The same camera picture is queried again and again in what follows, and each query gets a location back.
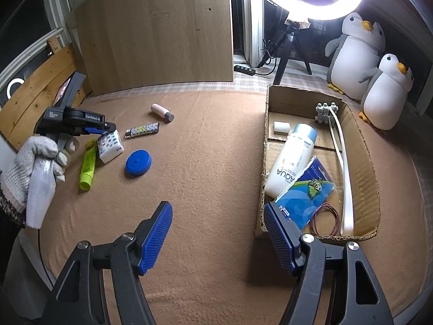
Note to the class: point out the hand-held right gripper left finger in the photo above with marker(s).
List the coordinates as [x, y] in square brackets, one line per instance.
[157, 240]

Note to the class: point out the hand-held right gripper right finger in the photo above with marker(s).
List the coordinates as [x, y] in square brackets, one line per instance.
[279, 237]

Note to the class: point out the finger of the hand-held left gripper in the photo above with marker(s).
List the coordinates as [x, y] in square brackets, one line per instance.
[110, 127]
[94, 130]

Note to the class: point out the dotted tissue pack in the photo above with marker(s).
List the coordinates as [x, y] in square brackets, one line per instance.
[110, 147]

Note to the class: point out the patterned lighter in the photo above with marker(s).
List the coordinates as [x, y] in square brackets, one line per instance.
[143, 129]

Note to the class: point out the green tube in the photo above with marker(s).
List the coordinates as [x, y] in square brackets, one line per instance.
[88, 166]

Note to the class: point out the blue card packet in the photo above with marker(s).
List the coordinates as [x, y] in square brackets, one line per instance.
[301, 203]

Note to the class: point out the blue round lid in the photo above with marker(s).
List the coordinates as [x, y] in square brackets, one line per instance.
[138, 162]

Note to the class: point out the white sunscreen bottle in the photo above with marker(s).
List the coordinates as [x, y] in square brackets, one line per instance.
[292, 162]

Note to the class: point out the white massage roller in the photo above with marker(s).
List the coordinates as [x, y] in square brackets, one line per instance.
[345, 193]

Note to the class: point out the small white container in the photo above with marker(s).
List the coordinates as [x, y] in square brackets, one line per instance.
[281, 127]

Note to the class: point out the cardboard box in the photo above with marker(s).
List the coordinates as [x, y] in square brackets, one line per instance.
[362, 162]

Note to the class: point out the person's left forearm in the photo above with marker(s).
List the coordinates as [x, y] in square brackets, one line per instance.
[10, 213]

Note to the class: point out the person's left hand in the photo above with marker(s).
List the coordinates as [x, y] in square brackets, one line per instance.
[20, 169]

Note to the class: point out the wooden plank panel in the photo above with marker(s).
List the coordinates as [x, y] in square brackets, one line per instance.
[30, 88]

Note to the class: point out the pink bottle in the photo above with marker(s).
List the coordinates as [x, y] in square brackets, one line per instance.
[160, 111]

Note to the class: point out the perforated wooden strip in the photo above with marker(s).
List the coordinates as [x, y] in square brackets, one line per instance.
[53, 44]

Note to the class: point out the brown blanket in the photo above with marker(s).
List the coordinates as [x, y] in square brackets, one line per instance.
[209, 182]

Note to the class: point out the large wooden board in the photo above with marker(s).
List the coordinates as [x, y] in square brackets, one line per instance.
[152, 34]

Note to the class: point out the black power strip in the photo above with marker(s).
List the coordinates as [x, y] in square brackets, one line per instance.
[245, 69]

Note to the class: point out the checked bed sheet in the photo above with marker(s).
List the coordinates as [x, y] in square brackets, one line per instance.
[416, 155]

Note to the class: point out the black tripod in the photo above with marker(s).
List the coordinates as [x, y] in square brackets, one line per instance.
[282, 64]

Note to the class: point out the small penguin plush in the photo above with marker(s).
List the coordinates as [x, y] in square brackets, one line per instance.
[385, 98]

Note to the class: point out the large penguin plush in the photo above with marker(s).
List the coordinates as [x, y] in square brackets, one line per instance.
[351, 57]

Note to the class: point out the white window frame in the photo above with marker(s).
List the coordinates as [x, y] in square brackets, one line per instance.
[57, 13]

